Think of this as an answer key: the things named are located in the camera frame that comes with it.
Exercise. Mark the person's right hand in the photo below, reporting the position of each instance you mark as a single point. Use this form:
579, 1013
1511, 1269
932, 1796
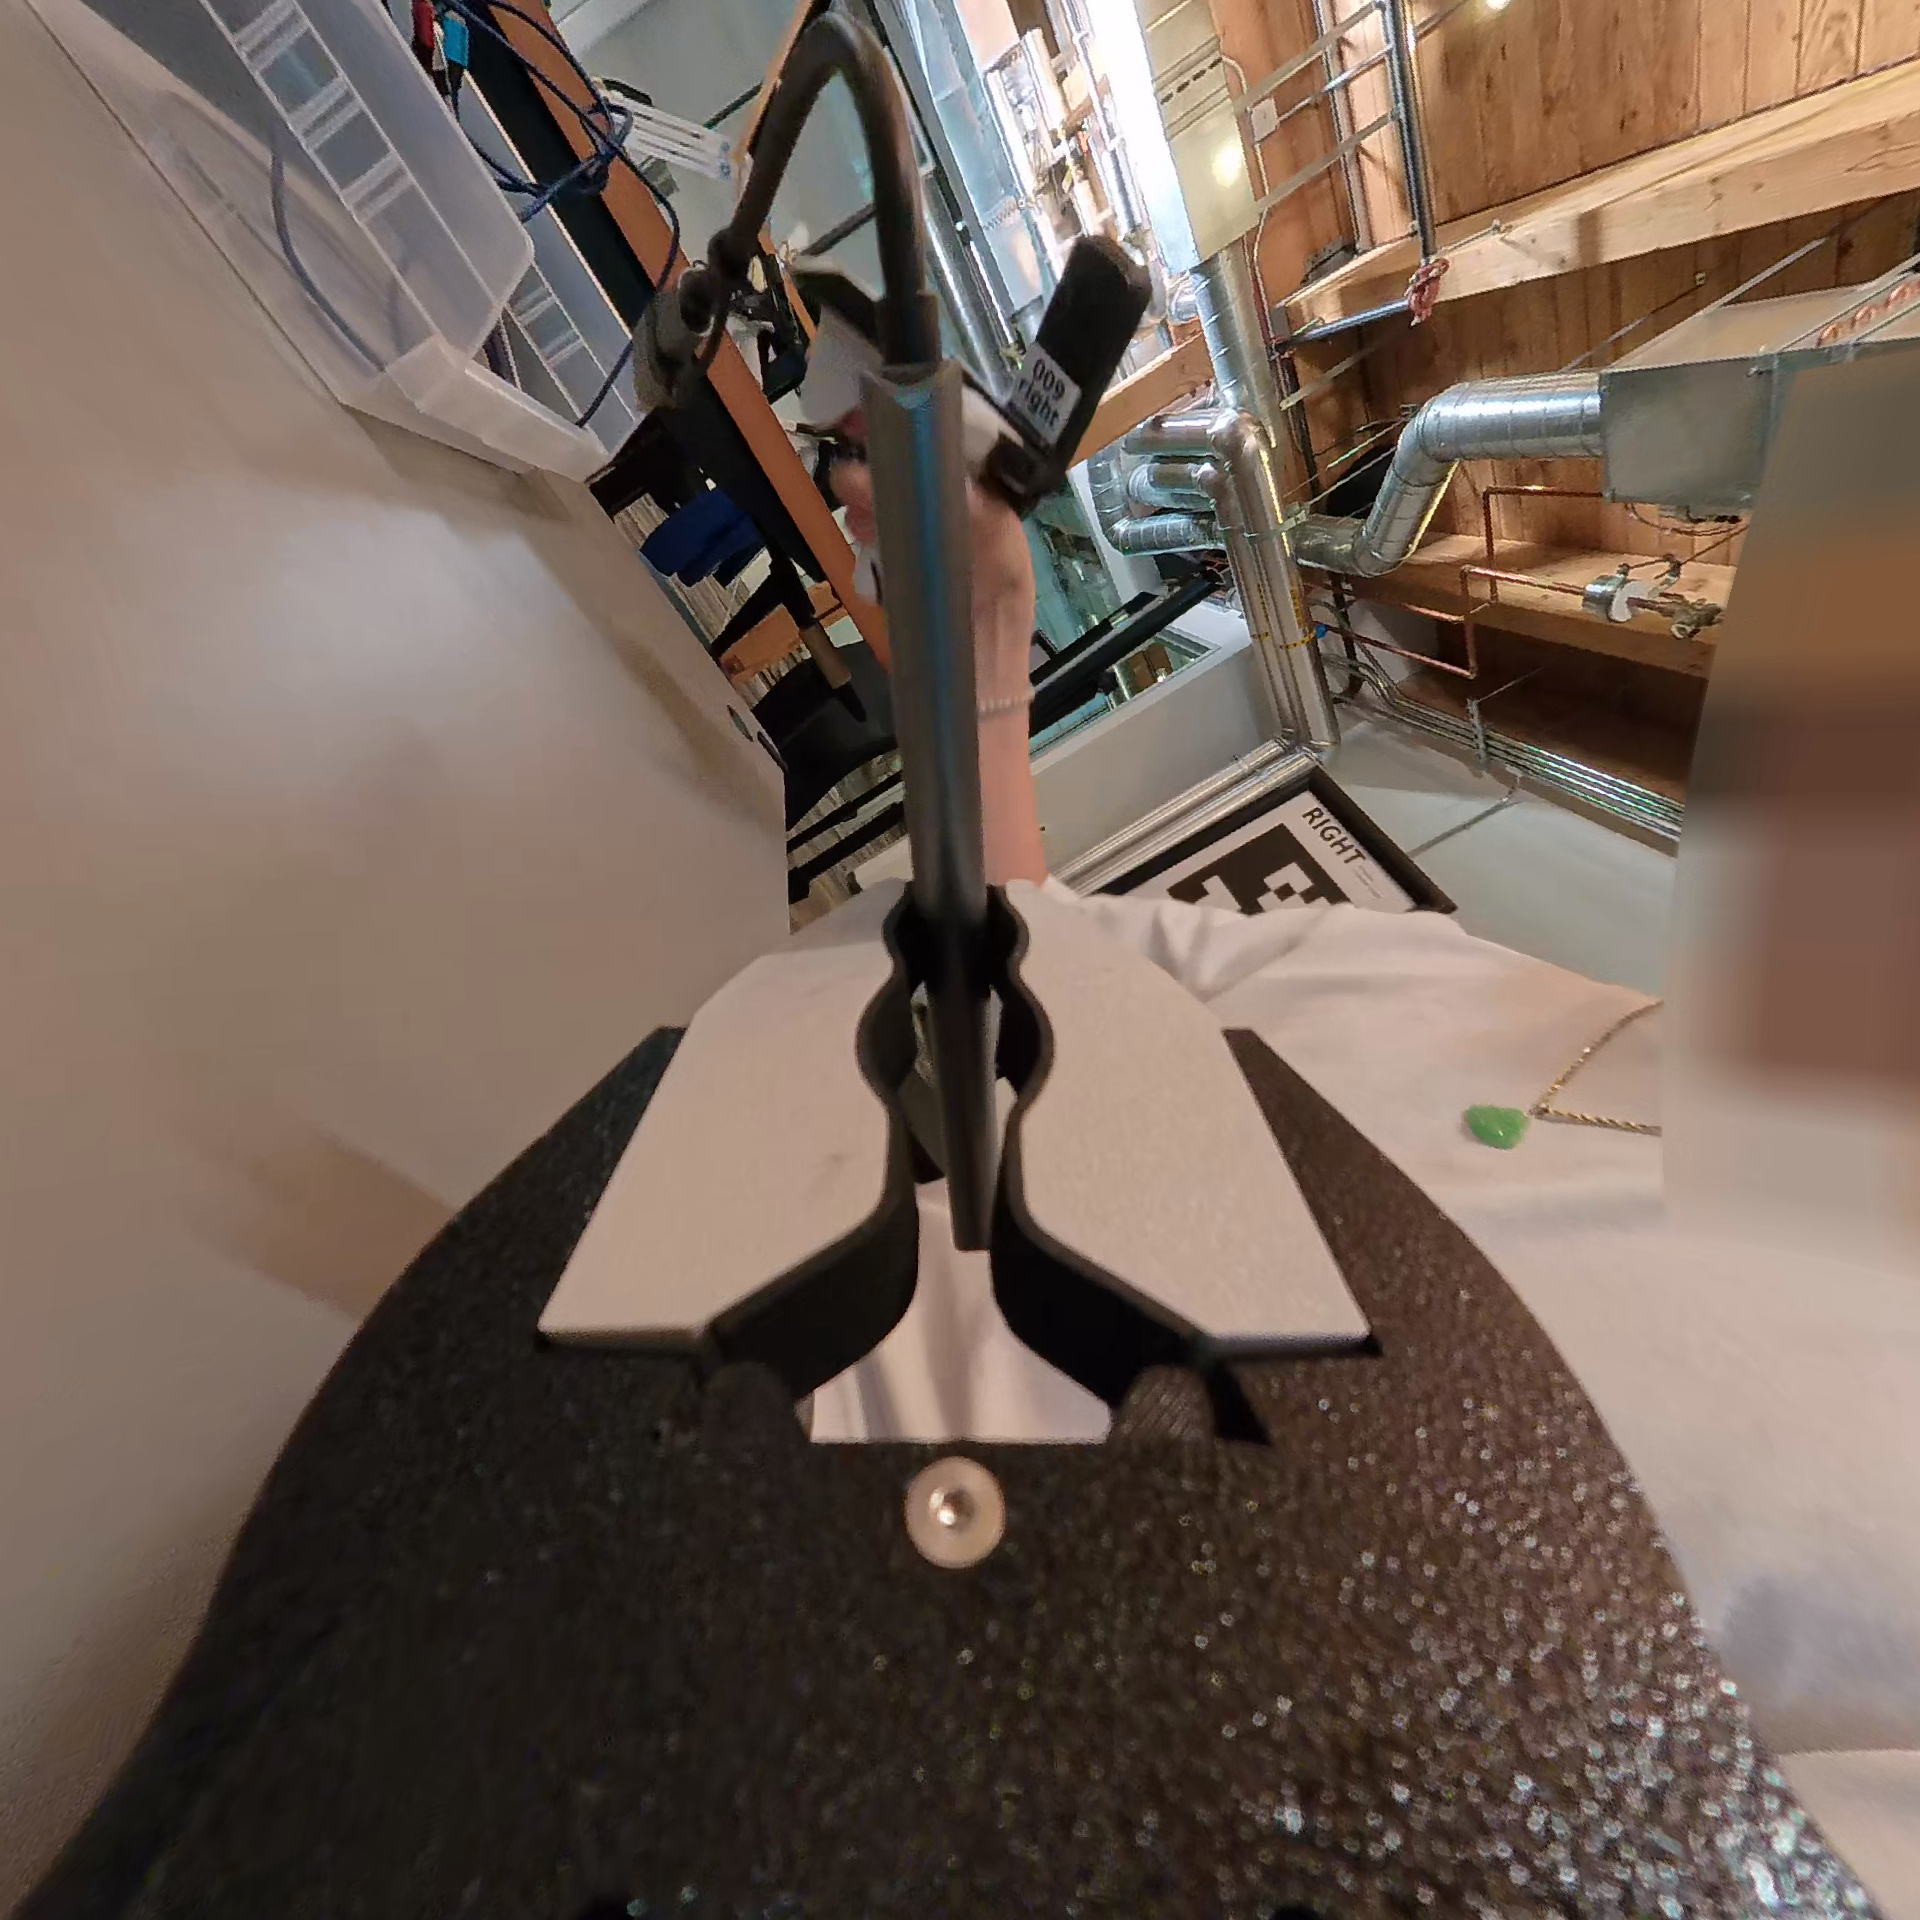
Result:
1003, 600

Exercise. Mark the black framed marker sign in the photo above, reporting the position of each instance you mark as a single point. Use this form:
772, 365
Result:
1275, 876

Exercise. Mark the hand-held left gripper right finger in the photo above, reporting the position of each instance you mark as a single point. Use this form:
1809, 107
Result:
1187, 1185

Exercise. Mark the wooden pillar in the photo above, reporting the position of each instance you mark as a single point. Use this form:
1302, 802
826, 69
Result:
1142, 396

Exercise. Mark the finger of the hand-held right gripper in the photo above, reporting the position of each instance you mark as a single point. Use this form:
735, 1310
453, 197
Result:
840, 353
990, 432

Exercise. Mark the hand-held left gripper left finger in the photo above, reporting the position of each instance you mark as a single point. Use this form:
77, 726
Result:
735, 1169

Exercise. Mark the white t-shirt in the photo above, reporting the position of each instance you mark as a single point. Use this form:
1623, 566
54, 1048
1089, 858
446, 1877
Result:
1424, 1048

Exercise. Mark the clear plastic bin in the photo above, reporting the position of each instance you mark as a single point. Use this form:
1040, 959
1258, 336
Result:
418, 301

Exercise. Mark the silver round duct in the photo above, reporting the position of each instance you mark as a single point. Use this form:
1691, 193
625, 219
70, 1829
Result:
1262, 569
1483, 418

